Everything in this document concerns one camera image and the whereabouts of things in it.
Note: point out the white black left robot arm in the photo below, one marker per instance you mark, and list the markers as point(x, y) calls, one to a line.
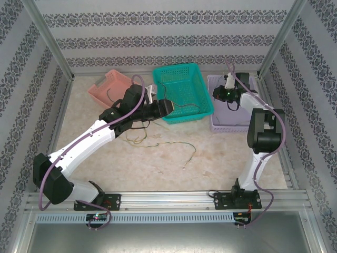
point(79, 150)

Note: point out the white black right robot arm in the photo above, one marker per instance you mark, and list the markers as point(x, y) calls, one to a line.
point(263, 126)

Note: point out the lavender perforated plastic basket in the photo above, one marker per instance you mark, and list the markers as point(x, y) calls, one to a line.
point(229, 118)

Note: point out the teal perforated plastic basket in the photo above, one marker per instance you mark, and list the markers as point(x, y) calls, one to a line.
point(184, 87)

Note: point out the pink perforated plastic basket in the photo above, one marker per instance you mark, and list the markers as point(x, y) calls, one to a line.
point(116, 81)

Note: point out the small controller board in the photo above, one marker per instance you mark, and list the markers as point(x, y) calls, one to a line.
point(97, 216)
point(243, 220)

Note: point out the grey metal panel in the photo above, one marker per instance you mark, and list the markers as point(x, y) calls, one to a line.
point(168, 237)

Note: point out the aluminium frame post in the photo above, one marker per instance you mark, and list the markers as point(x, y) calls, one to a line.
point(281, 37)
point(47, 37)

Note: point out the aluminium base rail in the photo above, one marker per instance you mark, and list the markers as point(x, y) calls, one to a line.
point(163, 200)

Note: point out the aluminium side rail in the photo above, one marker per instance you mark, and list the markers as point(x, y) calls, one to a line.
point(287, 168)

